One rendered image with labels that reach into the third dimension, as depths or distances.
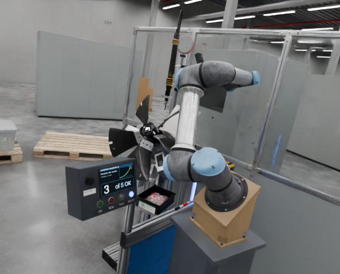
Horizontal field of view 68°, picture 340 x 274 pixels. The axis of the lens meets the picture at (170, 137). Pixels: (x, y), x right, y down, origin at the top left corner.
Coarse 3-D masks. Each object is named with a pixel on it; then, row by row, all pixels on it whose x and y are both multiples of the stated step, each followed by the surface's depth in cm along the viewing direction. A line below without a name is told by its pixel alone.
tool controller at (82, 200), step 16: (96, 160) 105; (112, 160) 104; (128, 160) 105; (80, 176) 89; (96, 176) 94; (112, 176) 99; (128, 176) 105; (80, 192) 89; (96, 192) 94; (112, 192) 99; (128, 192) 105; (80, 208) 90; (96, 208) 94; (112, 208) 100
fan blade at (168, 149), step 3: (162, 138) 173; (165, 138) 174; (168, 138) 175; (162, 141) 168; (165, 141) 169; (168, 141) 169; (171, 141) 170; (174, 141) 172; (162, 144) 166; (165, 144) 166; (168, 144) 166; (171, 144) 166; (174, 144) 167; (165, 147) 163; (168, 147) 163; (171, 147) 163; (168, 150) 161; (168, 153) 159
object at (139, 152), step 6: (138, 150) 173; (144, 150) 175; (132, 156) 171; (138, 156) 172; (144, 156) 174; (150, 156) 175; (138, 162) 170; (144, 162) 172; (138, 168) 169; (144, 168) 170; (138, 174) 167; (144, 174) 168; (144, 180) 165
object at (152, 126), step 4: (144, 124) 181; (148, 124) 179; (152, 124) 177; (140, 128) 180; (144, 128) 179; (148, 128) 178; (152, 128) 175; (156, 128) 179; (140, 132) 178; (144, 132) 176; (148, 132) 176; (152, 132) 174; (156, 132) 178; (160, 132) 185; (148, 136) 175; (152, 136) 176; (148, 140) 179; (152, 140) 179; (156, 140) 182; (156, 144) 181
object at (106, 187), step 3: (105, 183) 97; (108, 183) 98; (111, 183) 99; (102, 186) 96; (105, 186) 97; (108, 186) 98; (111, 186) 99; (102, 189) 96; (105, 189) 97; (108, 189) 98; (111, 189) 99; (102, 192) 96; (105, 192) 97; (108, 192) 98; (111, 192) 99; (102, 195) 96; (105, 195) 97
